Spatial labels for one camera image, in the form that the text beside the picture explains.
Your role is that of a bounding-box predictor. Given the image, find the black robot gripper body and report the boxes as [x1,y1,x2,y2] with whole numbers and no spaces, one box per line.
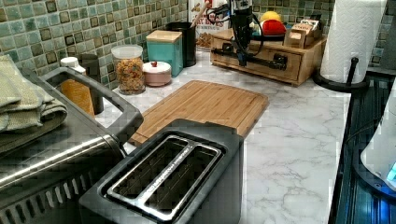
[231,7,252,51]

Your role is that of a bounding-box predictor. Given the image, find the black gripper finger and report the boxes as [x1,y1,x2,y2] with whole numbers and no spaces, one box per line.
[236,50,244,66]
[243,50,248,65]

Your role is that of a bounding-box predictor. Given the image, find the wooden drawer with black handle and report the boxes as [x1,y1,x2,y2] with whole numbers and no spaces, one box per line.
[211,40,302,82]

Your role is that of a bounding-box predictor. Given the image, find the wooden drawer cabinet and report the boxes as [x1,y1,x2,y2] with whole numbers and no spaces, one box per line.
[210,29,327,86]

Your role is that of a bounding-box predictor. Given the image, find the cereal box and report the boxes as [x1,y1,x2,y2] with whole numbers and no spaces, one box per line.
[188,0,230,50]

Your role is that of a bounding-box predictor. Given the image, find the yellow plush toy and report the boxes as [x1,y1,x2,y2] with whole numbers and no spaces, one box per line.
[261,11,281,21]

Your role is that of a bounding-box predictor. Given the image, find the wooden spoon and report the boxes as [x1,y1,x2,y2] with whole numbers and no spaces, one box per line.
[191,0,210,27]

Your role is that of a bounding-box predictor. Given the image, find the black utensil holder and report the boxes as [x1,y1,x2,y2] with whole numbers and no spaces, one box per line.
[165,21,196,67]

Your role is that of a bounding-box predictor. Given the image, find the bamboo cutting board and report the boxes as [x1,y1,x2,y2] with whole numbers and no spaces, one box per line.
[129,80,269,146]

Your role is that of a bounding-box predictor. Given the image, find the tea bag boxes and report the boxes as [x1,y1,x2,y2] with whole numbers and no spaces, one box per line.
[283,19,322,49]

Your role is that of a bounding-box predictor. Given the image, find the teal canister with wooden lid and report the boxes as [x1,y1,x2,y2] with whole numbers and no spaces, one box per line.
[146,30,183,77]

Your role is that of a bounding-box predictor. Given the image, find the pink lidded dish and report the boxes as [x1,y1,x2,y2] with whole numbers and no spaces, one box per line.
[143,61,172,87]

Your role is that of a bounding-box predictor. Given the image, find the black paper towel holder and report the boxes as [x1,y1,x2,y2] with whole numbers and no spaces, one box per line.
[311,57,372,94]

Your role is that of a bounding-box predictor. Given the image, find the glass jar of cereal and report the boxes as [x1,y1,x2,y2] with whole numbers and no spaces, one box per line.
[111,45,146,95]

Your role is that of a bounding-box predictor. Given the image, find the paper towel roll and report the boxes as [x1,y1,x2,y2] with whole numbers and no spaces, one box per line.
[320,0,387,84]

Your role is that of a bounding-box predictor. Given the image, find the black two-slot toaster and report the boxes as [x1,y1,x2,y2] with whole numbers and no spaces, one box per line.
[79,119,244,224]

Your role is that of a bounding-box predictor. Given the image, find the orange spice bottle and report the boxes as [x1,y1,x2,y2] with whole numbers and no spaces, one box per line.
[61,57,94,117]

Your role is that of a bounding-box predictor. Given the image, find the folded green towels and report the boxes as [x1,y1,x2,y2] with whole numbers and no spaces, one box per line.
[0,55,67,153]

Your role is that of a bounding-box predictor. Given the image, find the stainless steel toaster oven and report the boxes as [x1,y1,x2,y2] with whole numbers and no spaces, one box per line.
[0,68,143,224]

